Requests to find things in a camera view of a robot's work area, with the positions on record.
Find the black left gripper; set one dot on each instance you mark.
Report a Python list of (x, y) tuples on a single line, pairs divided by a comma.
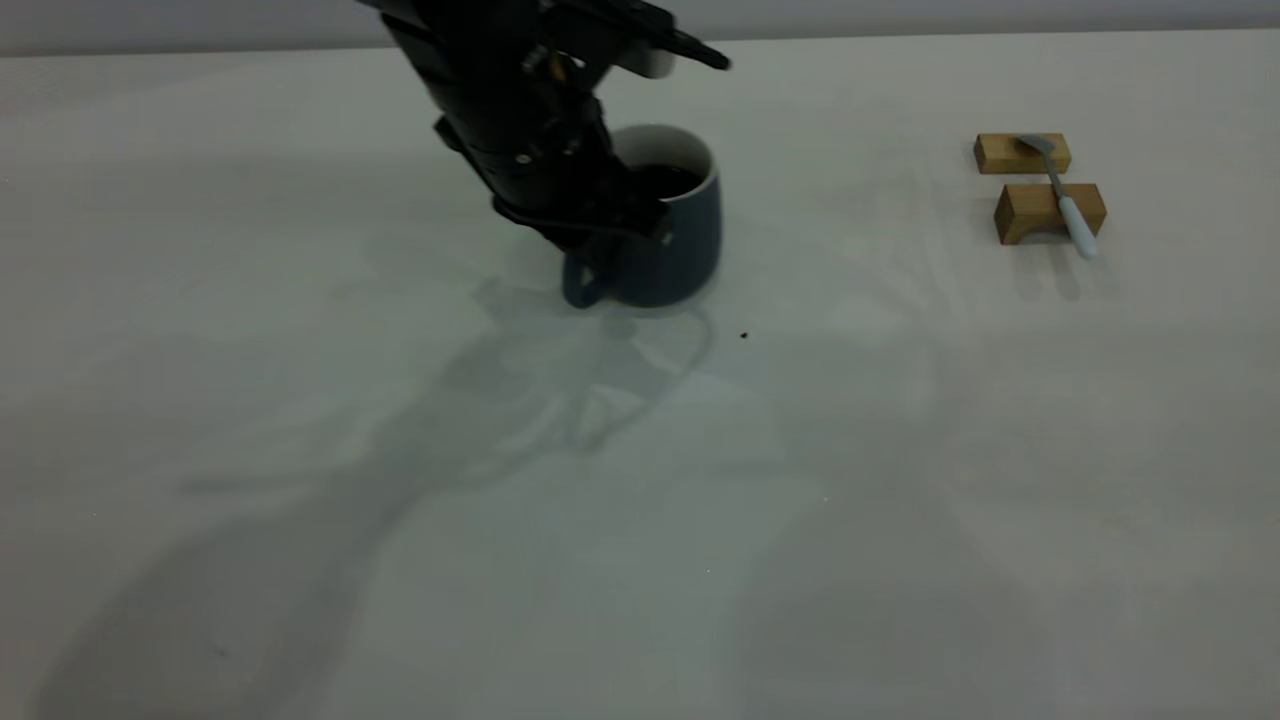
[(540, 150)]

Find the dark grey cup with coffee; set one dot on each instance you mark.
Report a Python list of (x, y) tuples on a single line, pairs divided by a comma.
[(690, 250)]

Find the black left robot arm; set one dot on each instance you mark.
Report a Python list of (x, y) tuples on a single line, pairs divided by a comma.
[(450, 50)]

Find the flat wooden block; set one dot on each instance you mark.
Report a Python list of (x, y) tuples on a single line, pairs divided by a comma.
[(995, 155)]

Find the arched wooden block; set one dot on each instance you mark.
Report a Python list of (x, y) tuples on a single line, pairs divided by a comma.
[(1025, 210)]

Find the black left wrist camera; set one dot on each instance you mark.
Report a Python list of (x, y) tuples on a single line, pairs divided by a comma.
[(640, 35)]

